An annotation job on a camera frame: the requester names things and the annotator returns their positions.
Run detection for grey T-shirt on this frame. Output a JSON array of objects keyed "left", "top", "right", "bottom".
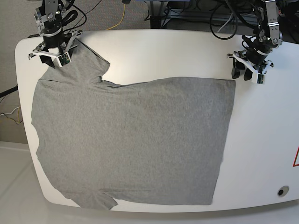
[{"left": 31, "top": 42, "right": 235, "bottom": 210}]

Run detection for aluminium frame rail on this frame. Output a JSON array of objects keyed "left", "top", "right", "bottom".
[{"left": 145, "top": 0, "right": 257, "bottom": 35}]

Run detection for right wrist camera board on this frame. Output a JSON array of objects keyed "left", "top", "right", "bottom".
[{"left": 58, "top": 53, "right": 71, "bottom": 67}]

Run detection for yellow white cables at left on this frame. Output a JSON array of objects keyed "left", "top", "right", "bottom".
[{"left": 0, "top": 106, "right": 22, "bottom": 126}]

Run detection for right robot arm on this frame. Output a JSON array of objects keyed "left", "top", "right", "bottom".
[{"left": 28, "top": 0, "right": 82, "bottom": 68}]

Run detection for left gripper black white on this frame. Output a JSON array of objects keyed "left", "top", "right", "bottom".
[{"left": 227, "top": 49, "right": 274, "bottom": 83}]

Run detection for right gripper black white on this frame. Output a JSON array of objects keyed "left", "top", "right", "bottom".
[{"left": 28, "top": 29, "right": 82, "bottom": 68}]

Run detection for black table leg post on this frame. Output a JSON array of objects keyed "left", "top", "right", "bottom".
[{"left": 150, "top": 15, "right": 163, "bottom": 29}]

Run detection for table cable grommet hole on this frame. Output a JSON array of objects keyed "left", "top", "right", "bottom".
[{"left": 278, "top": 186, "right": 289, "bottom": 197}]

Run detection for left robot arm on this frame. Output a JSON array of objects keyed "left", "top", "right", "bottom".
[{"left": 228, "top": 0, "right": 283, "bottom": 84}]

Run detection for white cable on floor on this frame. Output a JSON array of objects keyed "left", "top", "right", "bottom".
[{"left": 217, "top": 11, "right": 235, "bottom": 33}]

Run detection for yellow cable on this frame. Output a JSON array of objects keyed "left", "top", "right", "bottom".
[{"left": 107, "top": 3, "right": 127, "bottom": 31}]

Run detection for red triangle sticker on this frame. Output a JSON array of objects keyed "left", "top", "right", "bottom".
[{"left": 293, "top": 148, "right": 299, "bottom": 167}]

